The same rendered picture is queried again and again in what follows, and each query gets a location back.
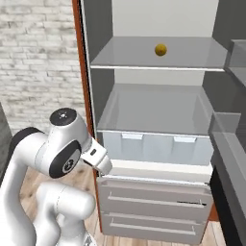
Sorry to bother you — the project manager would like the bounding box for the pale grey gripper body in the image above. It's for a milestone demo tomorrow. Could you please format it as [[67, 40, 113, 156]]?
[[95, 153, 113, 177]]

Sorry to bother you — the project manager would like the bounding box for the glass fridge shelf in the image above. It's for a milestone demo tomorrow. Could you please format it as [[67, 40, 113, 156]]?
[[96, 83, 214, 139], [89, 36, 229, 72]]

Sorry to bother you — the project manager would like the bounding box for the grey open fridge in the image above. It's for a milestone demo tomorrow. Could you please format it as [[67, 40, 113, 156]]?
[[78, 0, 229, 246]]

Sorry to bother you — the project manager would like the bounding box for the yellow lemon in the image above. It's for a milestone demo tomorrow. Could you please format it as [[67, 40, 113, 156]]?
[[154, 43, 168, 58]]

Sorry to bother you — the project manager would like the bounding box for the translucent crisper drawer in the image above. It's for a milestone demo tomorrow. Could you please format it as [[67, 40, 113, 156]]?
[[143, 134, 214, 167], [102, 131, 147, 163]]

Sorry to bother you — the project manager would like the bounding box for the grey freezer drawer front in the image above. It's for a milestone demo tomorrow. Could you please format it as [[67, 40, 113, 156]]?
[[96, 176, 214, 223], [100, 212, 208, 246]]

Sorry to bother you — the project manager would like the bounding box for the dark grey cabinet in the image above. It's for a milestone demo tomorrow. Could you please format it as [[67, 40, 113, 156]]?
[[0, 101, 13, 186]]

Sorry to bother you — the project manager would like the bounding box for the orange-brown cabinet side panel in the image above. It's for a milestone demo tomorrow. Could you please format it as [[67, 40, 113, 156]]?
[[71, 0, 104, 233]]

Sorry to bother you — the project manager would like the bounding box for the grey freezer drawer handle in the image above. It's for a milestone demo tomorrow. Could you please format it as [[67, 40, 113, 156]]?
[[109, 217, 197, 236], [107, 191, 208, 209]]

